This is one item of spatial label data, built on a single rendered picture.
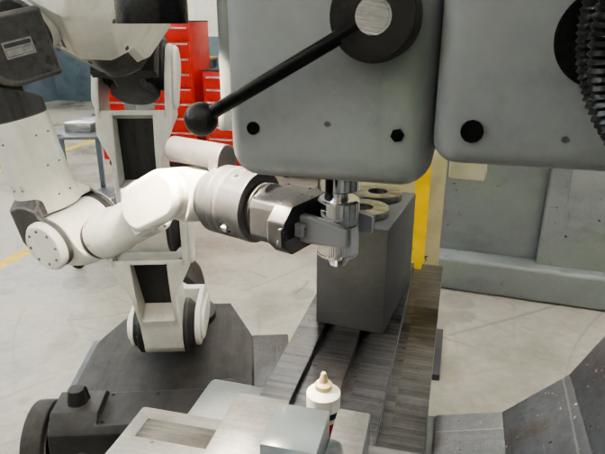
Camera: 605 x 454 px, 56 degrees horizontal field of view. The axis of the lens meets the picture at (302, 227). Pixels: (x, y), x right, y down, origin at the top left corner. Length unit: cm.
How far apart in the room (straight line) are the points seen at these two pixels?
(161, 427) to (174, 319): 81
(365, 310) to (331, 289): 7
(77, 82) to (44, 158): 1106
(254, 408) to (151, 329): 91
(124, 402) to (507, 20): 125
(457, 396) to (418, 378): 164
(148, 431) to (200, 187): 28
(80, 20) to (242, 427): 61
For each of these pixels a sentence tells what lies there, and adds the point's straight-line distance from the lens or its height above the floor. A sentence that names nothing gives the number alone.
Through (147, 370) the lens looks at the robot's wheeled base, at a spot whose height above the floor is 57.
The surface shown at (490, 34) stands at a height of 144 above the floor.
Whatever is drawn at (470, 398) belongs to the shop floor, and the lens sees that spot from 251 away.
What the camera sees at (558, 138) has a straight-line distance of 48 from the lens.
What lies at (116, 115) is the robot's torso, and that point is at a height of 127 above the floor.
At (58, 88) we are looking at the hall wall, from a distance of 1225.
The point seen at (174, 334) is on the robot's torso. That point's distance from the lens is 151.
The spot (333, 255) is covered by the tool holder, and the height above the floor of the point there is 121.
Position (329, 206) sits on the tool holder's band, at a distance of 60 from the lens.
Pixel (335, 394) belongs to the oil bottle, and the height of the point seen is 104.
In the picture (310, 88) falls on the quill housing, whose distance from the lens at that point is 50.
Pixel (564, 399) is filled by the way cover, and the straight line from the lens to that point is 86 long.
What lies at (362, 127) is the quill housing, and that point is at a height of 137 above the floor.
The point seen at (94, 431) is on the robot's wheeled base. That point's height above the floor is 58.
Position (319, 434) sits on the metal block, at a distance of 55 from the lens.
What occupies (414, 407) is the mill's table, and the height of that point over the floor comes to 96.
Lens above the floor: 145
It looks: 20 degrees down
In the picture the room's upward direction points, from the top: straight up
